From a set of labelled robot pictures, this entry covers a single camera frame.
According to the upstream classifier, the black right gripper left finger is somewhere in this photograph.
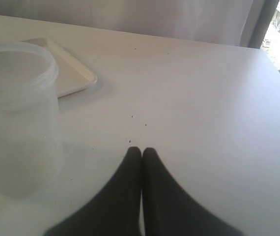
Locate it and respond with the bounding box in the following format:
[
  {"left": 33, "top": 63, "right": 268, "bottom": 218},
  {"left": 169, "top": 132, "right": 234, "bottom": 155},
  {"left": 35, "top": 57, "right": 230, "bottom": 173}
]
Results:
[{"left": 45, "top": 147, "right": 141, "bottom": 236}]

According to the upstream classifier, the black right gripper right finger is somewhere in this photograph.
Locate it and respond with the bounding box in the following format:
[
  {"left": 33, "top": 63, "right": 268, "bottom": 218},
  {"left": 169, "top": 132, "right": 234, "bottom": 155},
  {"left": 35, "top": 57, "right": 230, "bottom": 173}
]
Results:
[{"left": 142, "top": 147, "right": 243, "bottom": 236}]

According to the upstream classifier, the translucent plastic tub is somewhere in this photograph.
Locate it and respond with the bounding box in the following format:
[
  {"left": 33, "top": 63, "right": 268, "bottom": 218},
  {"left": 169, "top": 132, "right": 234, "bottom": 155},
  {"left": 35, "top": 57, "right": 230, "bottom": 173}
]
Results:
[{"left": 0, "top": 42, "right": 63, "bottom": 198}]

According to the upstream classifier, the white foam tray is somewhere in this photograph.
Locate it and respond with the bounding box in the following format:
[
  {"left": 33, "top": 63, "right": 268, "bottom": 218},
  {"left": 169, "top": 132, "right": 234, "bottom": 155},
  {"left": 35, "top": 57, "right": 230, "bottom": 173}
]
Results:
[{"left": 25, "top": 38, "right": 98, "bottom": 98}]

